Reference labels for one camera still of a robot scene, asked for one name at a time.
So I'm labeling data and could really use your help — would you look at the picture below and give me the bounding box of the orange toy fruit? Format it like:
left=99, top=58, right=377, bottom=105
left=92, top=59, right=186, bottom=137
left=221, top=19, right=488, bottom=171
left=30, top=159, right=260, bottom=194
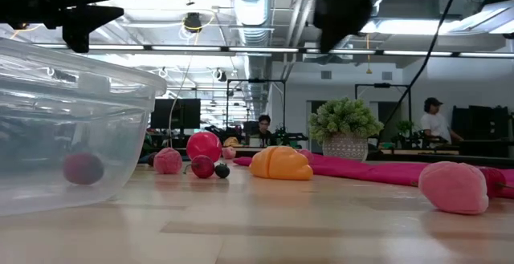
left=248, top=145, right=314, bottom=181

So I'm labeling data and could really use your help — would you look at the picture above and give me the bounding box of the shiny red pepper toy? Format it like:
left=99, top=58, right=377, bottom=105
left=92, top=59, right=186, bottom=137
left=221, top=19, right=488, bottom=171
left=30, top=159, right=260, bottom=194
left=186, top=131, right=223, bottom=164

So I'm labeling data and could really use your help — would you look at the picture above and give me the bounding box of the pink knitted ball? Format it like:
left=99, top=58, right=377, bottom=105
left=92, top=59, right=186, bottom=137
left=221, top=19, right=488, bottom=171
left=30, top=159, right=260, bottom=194
left=153, top=147, right=184, bottom=176

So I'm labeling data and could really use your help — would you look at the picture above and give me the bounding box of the red cherry with stem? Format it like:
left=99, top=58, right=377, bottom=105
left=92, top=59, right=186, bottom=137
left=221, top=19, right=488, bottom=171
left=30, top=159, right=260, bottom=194
left=183, top=154, right=216, bottom=180

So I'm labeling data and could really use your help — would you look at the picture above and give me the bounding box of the pink plush strawberry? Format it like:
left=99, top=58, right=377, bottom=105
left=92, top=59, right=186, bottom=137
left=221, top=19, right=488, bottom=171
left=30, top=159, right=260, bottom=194
left=418, top=160, right=490, bottom=216

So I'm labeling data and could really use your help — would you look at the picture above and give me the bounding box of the clear plastic tupperware container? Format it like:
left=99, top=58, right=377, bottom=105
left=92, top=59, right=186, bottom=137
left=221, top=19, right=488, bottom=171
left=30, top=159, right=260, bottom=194
left=0, top=37, right=168, bottom=217

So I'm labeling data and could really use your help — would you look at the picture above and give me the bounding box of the green potted plant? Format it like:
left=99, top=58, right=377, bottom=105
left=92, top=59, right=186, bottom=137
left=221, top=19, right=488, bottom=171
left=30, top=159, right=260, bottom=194
left=308, top=97, right=385, bottom=161

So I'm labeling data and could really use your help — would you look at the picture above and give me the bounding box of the ceiling light strip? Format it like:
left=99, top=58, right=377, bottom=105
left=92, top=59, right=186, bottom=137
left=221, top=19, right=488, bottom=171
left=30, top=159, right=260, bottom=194
left=34, top=43, right=514, bottom=59

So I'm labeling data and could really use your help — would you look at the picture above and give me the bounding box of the background robot station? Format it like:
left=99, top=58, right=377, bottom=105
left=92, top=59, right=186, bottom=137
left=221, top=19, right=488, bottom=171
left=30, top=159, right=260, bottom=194
left=271, top=126, right=309, bottom=149

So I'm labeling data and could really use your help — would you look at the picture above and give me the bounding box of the small green plant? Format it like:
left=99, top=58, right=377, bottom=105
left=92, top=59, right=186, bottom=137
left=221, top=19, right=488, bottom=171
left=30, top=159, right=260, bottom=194
left=396, top=120, right=415, bottom=136

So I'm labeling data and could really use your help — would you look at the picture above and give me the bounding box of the person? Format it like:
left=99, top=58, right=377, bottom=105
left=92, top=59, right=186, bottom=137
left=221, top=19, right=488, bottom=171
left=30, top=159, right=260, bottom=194
left=255, top=114, right=279, bottom=147
left=419, top=97, right=463, bottom=144

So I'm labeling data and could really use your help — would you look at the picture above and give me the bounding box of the pink crumpled toy fruit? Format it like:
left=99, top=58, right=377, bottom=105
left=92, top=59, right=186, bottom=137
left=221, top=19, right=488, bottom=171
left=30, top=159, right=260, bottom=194
left=297, top=148, right=315, bottom=164

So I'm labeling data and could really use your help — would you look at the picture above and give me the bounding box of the red cloth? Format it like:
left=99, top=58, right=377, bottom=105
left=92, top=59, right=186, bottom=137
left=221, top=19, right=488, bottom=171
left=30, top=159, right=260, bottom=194
left=232, top=153, right=514, bottom=200

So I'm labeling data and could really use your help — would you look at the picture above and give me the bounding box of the black background monitor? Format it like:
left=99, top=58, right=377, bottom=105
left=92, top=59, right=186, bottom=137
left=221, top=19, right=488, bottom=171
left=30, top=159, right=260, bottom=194
left=150, top=98, right=202, bottom=131

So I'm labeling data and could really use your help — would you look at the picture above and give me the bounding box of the black cabinet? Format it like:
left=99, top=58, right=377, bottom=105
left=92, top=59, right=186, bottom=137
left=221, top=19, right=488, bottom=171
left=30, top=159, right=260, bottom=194
left=451, top=105, right=513, bottom=141

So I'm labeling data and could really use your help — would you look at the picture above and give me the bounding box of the dark blueberry toy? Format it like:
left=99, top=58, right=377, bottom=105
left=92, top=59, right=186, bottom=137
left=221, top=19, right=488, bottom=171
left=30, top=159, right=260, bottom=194
left=214, top=162, right=231, bottom=180

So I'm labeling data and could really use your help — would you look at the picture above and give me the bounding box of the yellow hanging cord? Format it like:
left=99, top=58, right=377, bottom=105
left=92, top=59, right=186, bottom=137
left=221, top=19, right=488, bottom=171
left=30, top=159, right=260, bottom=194
left=365, top=33, right=373, bottom=75

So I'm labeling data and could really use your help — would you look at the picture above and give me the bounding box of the black stand frame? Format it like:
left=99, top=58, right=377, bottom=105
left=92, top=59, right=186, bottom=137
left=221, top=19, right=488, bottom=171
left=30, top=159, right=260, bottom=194
left=354, top=82, right=413, bottom=136
left=226, top=78, right=287, bottom=144

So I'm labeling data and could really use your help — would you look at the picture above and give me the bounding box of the silver ceiling duct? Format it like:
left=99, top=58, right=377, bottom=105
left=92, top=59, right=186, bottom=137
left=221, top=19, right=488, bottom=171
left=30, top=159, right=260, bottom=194
left=228, top=0, right=278, bottom=120

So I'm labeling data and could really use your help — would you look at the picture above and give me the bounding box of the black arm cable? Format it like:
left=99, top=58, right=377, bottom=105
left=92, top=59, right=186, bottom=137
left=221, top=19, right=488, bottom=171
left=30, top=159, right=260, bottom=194
left=376, top=0, right=465, bottom=148

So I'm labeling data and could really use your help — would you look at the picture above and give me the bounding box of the black ceiling camera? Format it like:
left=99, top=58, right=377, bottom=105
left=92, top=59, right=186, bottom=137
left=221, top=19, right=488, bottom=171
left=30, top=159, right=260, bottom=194
left=183, top=11, right=203, bottom=34

